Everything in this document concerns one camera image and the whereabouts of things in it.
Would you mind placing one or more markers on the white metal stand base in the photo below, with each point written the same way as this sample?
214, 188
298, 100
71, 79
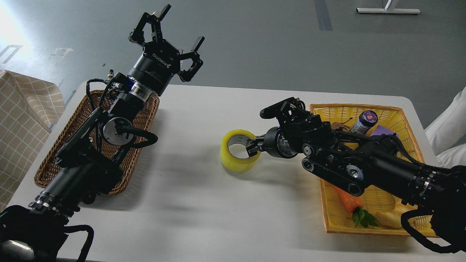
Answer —
388, 8

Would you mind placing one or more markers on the small jar with dark lid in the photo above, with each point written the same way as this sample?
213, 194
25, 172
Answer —
365, 121

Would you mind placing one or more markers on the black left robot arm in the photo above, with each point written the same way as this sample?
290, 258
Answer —
90, 161

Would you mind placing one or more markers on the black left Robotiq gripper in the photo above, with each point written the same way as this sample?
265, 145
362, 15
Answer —
154, 67

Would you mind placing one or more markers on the yellow clear tape roll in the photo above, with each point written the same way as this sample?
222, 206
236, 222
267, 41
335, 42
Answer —
231, 162

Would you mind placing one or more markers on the orange toy carrot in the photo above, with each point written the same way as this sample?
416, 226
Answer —
354, 206

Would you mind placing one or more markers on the purple foam block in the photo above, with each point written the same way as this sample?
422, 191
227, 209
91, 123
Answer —
381, 131

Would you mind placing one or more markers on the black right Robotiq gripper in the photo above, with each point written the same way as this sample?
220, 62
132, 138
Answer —
273, 142

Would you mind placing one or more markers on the yellow plastic woven basket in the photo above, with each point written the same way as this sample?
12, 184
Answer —
336, 218

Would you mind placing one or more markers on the toy croissant bread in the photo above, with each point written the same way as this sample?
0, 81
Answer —
391, 219

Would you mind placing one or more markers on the beige checkered cloth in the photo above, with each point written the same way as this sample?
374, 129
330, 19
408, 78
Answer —
28, 108

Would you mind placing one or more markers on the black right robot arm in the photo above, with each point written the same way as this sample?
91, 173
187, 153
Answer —
353, 162

